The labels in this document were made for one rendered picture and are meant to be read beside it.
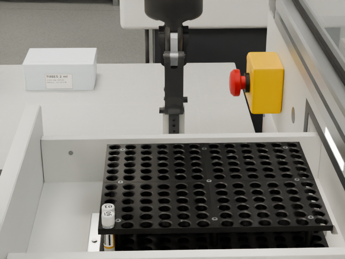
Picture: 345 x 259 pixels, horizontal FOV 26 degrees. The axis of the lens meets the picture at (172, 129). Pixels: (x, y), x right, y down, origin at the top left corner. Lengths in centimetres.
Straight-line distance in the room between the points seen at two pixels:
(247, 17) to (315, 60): 71
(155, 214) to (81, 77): 67
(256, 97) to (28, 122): 36
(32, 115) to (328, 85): 34
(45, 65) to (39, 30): 282
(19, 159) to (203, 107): 57
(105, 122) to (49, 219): 42
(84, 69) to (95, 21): 294
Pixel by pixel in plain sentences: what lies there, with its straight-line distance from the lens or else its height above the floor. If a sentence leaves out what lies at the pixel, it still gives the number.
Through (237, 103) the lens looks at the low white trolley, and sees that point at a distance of 131.
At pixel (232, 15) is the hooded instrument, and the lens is 156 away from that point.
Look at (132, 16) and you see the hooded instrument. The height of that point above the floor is 83.
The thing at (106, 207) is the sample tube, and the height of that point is 91.
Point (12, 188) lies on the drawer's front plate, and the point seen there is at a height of 93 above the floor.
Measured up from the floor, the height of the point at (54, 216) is 84.
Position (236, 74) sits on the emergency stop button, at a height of 89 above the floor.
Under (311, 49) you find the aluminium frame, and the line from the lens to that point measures 90.
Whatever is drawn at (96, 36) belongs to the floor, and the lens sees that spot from 404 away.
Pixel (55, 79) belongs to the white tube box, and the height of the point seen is 78.
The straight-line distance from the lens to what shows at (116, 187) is 78.
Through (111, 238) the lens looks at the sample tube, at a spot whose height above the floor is 89.
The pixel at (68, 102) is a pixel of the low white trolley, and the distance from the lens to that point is 133.
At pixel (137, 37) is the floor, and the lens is 400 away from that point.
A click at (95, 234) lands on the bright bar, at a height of 85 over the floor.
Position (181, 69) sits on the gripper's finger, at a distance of 94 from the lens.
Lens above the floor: 129
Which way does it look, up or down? 26 degrees down
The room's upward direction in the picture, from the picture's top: straight up
